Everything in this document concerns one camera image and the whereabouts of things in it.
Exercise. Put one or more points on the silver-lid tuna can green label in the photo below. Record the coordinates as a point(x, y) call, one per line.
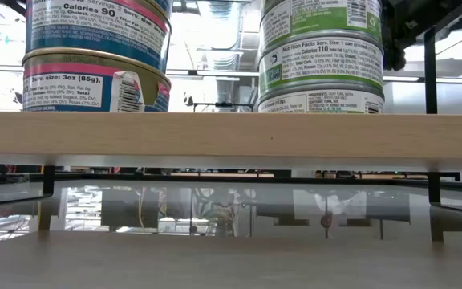
point(319, 16)
point(319, 104)
point(319, 60)

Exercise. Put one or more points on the corrugated silver ventilation duct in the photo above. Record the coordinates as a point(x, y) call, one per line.
point(227, 90)

